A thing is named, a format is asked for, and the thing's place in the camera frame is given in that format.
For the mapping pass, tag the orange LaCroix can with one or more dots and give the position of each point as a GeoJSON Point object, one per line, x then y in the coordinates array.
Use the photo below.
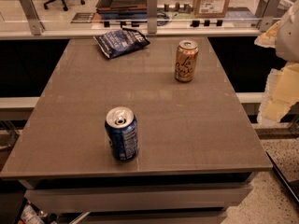
{"type": "Point", "coordinates": [186, 59]}

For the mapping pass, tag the blue pepsi can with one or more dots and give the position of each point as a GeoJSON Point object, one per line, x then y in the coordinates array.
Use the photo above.
{"type": "Point", "coordinates": [121, 127]}

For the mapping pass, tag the right metal railing post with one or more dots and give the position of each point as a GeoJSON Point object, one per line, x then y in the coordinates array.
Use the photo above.
{"type": "Point", "coordinates": [265, 12]}

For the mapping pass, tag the dark tray with items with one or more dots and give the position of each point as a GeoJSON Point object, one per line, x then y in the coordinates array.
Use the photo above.
{"type": "Point", "coordinates": [114, 9]}

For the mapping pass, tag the cardboard box with label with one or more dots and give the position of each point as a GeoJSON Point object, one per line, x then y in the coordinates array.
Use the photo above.
{"type": "Point", "coordinates": [210, 8]}

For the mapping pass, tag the blue chip bag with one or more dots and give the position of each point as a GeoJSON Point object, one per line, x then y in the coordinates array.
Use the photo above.
{"type": "Point", "coordinates": [117, 43]}

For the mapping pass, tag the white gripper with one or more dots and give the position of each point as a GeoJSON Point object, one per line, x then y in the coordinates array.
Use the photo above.
{"type": "Point", "coordinates": [288, 36]}

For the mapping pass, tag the grey table drawer unit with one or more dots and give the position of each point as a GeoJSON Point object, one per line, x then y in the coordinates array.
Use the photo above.
{"type": "Point", "coordinates": [151, 198]}

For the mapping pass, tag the middle metal railing post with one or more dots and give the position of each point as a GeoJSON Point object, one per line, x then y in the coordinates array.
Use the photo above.
{"type": "Point", "coordinates": [152, 16]}

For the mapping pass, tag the metal railing post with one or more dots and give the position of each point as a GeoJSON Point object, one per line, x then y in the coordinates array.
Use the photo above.
{"type": "Point", "coordinates": [152, 16]}
{"type": "Point", "coordinates": [35, 24]}
{"type": "Point", "coordinates": [265, 12]}

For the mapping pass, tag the left metal railing post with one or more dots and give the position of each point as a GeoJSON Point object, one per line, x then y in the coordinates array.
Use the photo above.
{"type": "Point", "coordinates": [35, 24]}

